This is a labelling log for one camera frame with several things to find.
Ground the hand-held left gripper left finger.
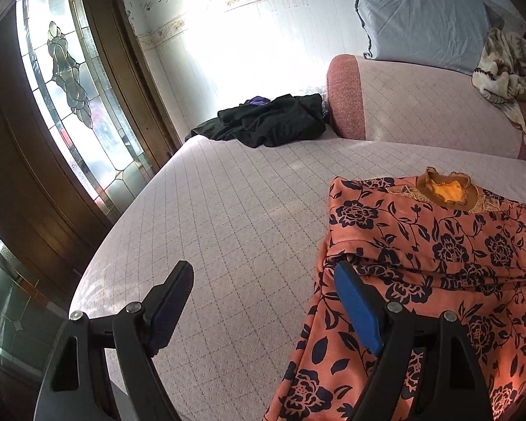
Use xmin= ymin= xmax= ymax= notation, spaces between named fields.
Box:
xmin=34 ymin=260 xmax=194 ymax=421

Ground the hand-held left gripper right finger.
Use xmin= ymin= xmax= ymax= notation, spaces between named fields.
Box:
xmin=334 ymin=260 xmax=494 ymax=421

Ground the orange black floral garment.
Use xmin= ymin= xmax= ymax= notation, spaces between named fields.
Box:
xmin=263 ymin=167 xmax=526 ymax=421

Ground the black clothes pile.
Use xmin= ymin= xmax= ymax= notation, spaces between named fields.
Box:
xmin=185 ymin=93 xmax=327 ymax=149

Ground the pink quilted sofa bed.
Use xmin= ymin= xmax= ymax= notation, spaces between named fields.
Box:
xmin=70 ymin=54 xmax=526 ymax=421

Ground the wooden door with stained glass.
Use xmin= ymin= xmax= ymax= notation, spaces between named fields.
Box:
xmin=0 ymin=0 xmax=187 ymax=421

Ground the beige floral blanket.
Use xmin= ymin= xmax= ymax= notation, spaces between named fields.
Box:
xmin=472 ymin=27 xmax=526 ymax=159

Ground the blue-grey pillow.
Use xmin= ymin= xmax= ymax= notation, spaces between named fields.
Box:
xmin=342 ymin=0 xmax=505 ymax=76

